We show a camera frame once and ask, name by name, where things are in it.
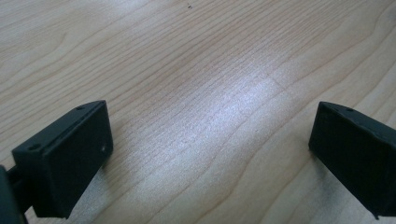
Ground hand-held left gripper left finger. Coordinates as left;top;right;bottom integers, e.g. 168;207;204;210
11;100;114;219

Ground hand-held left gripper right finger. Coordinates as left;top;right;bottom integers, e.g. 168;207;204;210
308;101;396;220

